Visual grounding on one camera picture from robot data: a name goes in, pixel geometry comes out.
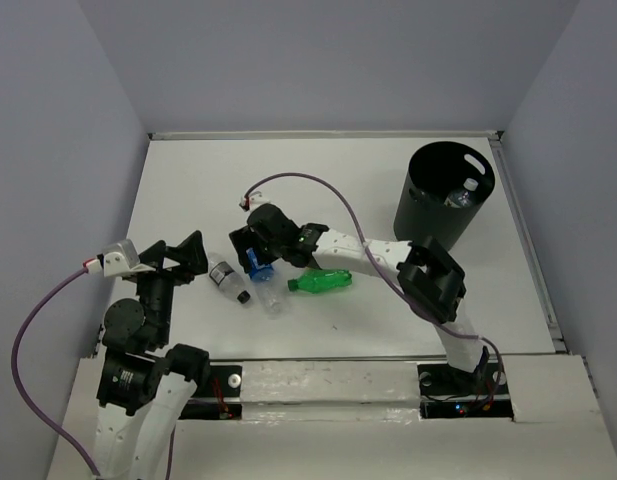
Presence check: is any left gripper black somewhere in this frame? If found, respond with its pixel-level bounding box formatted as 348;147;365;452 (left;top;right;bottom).
133;227;209;343

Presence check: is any clear bottle black cap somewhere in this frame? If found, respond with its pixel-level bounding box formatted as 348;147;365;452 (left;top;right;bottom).
207;253;251;305

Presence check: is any clear bottle blue label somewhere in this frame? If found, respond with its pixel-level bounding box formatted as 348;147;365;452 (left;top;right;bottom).
246;248;288;317

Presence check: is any green plastic bottle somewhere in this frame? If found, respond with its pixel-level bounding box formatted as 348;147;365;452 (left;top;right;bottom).
287;269;352;294

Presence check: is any clear bottle green white label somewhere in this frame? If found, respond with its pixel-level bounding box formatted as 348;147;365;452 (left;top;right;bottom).
444;178;479;208

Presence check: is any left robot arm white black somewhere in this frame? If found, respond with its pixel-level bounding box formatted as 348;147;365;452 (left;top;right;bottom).
85;231;210;479

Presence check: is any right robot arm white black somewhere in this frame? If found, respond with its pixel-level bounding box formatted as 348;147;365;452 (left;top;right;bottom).
229;203;489;392

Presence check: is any black plastic bin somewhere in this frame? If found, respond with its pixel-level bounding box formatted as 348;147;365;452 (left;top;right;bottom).
393;141;496;250

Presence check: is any white foam front board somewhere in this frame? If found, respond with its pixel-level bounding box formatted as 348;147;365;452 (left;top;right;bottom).
240;360;421;424

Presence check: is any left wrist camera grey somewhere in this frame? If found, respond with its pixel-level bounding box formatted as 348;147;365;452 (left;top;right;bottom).
83;239;140;277

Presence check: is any aluminium table edge rail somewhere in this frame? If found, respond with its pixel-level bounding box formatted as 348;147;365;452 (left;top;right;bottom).
148;130;504;141

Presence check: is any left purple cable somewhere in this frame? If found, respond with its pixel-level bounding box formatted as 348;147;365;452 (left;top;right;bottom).
10;262;177;480

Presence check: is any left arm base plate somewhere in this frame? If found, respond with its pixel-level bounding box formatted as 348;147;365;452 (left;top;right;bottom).
179;363;243;421

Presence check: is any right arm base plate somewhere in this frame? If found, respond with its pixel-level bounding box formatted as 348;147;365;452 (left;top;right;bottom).
417;362;514;420

